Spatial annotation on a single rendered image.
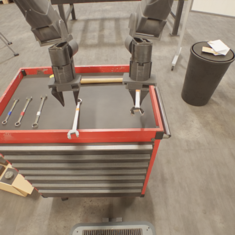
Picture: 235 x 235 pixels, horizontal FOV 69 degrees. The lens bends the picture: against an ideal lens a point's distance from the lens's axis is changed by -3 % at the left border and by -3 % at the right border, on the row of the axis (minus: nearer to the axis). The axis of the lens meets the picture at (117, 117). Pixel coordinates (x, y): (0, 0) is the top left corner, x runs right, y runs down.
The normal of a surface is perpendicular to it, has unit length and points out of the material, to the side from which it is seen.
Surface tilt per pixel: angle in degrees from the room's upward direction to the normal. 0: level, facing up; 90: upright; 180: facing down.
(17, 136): 90
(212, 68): 94
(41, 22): 113
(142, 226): 0
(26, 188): 42
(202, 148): 0
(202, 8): 90
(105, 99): 0
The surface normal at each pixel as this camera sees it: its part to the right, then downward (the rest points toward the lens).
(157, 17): 0.07, 0.93
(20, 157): -0.01, -0.47
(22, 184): 0.64, -0.39
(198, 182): -0.02, -0.66
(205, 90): -0.09, 0.79
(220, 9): -0.41, 0.69
